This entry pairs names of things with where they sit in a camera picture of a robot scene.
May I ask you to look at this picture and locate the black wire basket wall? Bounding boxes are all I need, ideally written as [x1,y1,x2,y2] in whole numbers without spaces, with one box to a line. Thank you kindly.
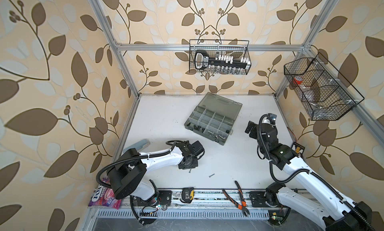
[189,39,252,75]
[284,53,365,121]

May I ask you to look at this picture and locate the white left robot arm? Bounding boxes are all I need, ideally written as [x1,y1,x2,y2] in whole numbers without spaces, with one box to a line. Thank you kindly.
[96,140,205,205]

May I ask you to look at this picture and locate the orange handled pliers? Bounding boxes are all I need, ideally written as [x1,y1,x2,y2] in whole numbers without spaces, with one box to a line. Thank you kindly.
[221,180,250,217]

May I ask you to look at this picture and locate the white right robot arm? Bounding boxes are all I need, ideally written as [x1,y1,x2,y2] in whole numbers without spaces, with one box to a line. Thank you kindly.
[245,113,374,231]

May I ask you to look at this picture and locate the black wire basket back wall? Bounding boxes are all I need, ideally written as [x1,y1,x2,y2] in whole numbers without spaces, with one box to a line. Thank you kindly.
[189,39,252,75]

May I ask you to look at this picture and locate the socket set on rail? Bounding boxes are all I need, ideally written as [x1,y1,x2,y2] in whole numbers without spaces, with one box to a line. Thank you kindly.
[192,50,251,72]

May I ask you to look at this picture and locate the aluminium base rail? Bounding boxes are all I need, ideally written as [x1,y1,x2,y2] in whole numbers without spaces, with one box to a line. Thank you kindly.
[86,187,319,220]

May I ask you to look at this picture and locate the yellow black tape measure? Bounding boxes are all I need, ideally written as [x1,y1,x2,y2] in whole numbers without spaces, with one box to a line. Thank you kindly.
[181,187,195,204]

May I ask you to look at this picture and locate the grey plastic organizer box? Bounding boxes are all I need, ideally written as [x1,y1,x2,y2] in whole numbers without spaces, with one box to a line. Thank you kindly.
[184,92,243,145]

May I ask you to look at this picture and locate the black wire basket right wall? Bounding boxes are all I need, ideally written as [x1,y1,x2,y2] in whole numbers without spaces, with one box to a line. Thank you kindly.
[284,53,365,121]

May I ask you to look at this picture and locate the pink candy bag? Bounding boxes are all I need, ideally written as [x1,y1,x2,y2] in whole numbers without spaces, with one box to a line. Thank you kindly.
[88,185,122,210]

